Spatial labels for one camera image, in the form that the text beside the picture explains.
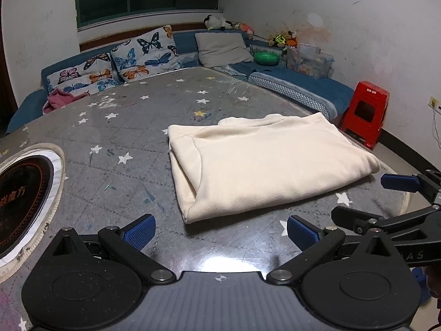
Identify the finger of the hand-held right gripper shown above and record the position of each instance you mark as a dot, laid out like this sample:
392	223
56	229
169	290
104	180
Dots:
399	182
348	217

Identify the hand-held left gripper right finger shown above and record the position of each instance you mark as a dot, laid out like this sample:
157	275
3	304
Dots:
303	232

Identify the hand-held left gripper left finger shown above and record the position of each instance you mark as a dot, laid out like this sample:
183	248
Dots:
139	232

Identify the cream sweatshirt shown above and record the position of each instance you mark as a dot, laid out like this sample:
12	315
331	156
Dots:
268	165

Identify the red plastic stool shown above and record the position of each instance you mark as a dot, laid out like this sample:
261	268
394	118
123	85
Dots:
372	91

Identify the grey star print tablecloth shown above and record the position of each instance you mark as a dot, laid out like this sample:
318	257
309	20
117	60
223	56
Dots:
137	127

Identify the round black induction cooker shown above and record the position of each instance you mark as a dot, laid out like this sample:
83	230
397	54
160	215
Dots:
20	193

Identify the blue patterned sofa cover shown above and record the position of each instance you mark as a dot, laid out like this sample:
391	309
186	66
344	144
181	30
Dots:
310	89

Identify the clear plastic storage box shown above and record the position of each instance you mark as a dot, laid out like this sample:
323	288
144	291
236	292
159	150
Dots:
310	63

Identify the pink cloth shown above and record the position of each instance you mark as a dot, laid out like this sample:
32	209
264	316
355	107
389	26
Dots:
60	100

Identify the wide butterfly print pillow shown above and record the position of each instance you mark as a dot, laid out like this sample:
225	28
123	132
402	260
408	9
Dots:
86	74

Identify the square butterfly print pillow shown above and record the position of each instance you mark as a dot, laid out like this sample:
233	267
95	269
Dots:
144	55

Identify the green plastic bowl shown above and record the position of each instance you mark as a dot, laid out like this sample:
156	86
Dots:
266	58

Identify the brown orange plush toy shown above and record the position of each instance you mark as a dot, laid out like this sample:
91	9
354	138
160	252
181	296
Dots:
291	39

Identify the blue corner sofa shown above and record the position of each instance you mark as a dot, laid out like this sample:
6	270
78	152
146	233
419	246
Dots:
186	43

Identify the plain grey pillow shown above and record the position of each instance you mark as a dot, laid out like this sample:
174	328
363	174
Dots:
220	50

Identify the orange pink plush toy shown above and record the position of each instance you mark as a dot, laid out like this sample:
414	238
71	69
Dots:
245	28

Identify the panda plush toy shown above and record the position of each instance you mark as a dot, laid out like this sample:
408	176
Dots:
213	22

